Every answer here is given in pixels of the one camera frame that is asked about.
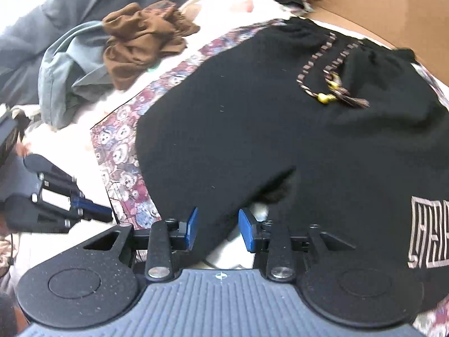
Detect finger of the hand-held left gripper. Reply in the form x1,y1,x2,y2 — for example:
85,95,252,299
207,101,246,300
41,173,114,219
33,196,113,227

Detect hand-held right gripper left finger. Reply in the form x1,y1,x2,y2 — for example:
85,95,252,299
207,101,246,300
82,207,199,283

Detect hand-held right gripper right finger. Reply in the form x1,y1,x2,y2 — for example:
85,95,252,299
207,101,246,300
239,208,356,283

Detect black pants with patterned lining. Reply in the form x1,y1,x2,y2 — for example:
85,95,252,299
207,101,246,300
89,17,449,337

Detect cream bear printed blanket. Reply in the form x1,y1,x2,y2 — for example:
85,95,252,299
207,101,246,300
10,0,292,278

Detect blue denim garment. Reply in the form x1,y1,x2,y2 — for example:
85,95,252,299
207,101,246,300
38,20,151,129

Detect brown garment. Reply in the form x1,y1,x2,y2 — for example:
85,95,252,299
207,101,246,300
102,2,200,90

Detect dark grey bedding cloth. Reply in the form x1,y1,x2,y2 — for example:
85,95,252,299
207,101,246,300
0,0,218,106

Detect cardboard box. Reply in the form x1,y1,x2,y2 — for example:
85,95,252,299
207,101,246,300
295,0,449,88

